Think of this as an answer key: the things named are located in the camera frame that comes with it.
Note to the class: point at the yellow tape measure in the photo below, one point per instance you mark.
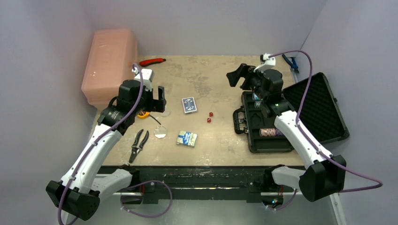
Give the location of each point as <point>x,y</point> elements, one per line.
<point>144,115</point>

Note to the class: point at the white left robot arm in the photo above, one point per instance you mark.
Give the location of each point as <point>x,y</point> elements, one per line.
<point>77,193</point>

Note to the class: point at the orange purple chip row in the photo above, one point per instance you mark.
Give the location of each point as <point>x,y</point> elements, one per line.
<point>270,132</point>

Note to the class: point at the pink plastic storage box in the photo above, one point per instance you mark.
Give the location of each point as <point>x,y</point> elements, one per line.
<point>109,63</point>

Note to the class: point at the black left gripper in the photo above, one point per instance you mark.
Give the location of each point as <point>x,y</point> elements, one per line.
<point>157,105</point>

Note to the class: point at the blue yellow card deck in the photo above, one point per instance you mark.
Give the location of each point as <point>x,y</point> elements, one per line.
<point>186,138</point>

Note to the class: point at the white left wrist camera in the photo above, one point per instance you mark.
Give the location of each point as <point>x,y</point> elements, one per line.
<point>148,76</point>

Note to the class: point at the clear dealer button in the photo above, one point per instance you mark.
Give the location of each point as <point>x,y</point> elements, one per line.
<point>166,112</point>

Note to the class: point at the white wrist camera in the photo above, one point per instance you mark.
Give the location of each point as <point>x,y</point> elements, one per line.
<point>266,62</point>
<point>148,76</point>

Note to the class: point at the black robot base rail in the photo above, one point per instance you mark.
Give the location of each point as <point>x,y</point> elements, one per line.
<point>247,183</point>

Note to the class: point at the blue handled pliers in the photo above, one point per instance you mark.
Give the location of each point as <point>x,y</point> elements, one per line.
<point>292,63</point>

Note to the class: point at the red utility knife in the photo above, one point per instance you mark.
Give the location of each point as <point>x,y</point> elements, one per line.
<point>149,62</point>

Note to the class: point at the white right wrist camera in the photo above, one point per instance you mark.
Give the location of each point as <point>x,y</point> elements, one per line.
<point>266,62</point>

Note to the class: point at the blue playing card deck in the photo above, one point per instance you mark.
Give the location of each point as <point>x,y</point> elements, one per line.
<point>189,105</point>

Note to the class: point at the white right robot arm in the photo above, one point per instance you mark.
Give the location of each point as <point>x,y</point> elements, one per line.
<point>323,174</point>

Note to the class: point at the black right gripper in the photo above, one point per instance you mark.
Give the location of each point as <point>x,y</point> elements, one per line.
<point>247,77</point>

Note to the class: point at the black handled pliers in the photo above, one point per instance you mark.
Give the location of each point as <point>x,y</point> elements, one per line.
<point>138,145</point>

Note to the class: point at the clear round disc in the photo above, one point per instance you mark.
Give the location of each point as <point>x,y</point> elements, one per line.
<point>160,132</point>

